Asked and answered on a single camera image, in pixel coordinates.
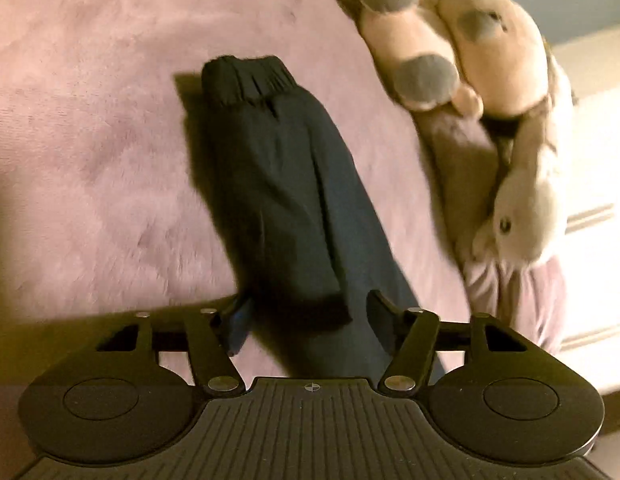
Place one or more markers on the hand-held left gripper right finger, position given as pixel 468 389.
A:
pixel 382 322

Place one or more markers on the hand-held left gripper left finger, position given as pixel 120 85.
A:
pixel 238 325

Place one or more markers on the navy blue pants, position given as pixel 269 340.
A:
pixel 295 200

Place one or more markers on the pale plush toy with face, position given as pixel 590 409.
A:
pixel 532 195

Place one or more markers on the purple plush bed blanket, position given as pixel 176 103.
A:
pixel 100 150

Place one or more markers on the white wardrobe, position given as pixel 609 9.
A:
pixel 597 170

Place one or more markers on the pink plush toy grey paws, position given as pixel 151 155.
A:
pixel 419 35

